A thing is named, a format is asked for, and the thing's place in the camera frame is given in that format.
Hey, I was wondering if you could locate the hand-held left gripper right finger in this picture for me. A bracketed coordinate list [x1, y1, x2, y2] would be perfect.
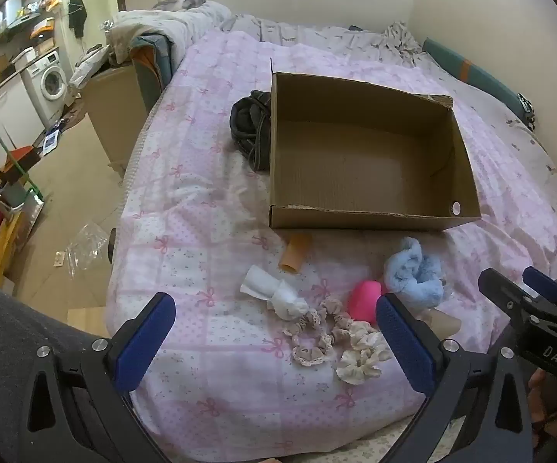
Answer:
[375, 293, 532, 463]

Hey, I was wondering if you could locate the tan cardboard tube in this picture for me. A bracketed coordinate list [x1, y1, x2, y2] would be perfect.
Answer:
[416, 306, 463, 336]

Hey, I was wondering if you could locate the cluttered wall shelf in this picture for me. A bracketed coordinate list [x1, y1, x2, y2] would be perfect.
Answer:
[0, 0, 64, 44]

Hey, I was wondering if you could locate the crumpled floral cloth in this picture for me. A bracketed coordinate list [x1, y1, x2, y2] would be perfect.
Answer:
[380, 22, 425, 66]

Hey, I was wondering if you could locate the pink rubber duck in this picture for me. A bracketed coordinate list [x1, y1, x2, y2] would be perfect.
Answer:
[347, 280, 389, 325]

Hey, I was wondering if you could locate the beige lace scrunchie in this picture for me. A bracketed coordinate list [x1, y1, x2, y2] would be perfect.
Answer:
[282, 298, 353, 366]

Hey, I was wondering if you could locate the white floral duvet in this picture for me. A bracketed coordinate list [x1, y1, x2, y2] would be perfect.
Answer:
[107, 0, 233, 66]

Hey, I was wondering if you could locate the white sock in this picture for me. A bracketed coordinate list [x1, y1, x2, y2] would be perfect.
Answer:
[240, 265, 308, 321]

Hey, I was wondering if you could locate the white washing machine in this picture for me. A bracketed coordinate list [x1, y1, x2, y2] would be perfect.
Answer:
[22, 49, 71, 123]

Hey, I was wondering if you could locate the white kitchen counter cabinet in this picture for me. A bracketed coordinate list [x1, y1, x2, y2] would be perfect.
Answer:
[0, 60, 48, 155]

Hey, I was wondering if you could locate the large cardboard box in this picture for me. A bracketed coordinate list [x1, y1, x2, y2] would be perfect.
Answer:
[80, 65, 150, 179]

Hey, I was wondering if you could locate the green broom handle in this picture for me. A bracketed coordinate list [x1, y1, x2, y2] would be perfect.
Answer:
[0, 89, 45, 198]

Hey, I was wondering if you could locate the light blue fluffy towel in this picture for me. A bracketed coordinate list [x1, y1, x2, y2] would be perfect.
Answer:
[385, 237, 447, 310]

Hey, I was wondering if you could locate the pink bow-print bedsheet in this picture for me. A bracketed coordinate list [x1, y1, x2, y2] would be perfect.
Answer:
[105, 29, 557, 463]

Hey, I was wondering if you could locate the orange dustpan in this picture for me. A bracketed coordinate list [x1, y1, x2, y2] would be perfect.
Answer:
[0, 146, 42, 185]

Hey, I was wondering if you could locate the person's right hand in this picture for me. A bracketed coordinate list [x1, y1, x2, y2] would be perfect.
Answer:
[527, 369, 557, 439]

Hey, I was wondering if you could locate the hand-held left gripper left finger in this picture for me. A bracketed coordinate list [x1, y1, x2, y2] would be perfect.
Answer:
[25, 292, 178, 463]

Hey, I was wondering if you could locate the teal cushion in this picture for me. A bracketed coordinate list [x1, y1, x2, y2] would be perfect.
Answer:
[131, 34, 185, 113]

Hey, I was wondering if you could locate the teal pillow with orange stripe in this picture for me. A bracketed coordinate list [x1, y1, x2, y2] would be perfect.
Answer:
[422, 37, 526, 117]

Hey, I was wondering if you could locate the dark bundled garment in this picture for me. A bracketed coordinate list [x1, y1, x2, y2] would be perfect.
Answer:
[229, 89, 274, 172]

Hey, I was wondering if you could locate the cream frilly scrunchie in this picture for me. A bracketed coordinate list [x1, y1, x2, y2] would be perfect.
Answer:
[335, 321, 391, 385]

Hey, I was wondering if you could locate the clear plastic bag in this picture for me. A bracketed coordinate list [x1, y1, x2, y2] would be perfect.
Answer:
[65, 222, 111, 281]

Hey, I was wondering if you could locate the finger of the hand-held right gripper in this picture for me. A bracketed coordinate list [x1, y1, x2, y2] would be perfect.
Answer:
[522, 266, 557, 310]
[478, 267, 536, 335]

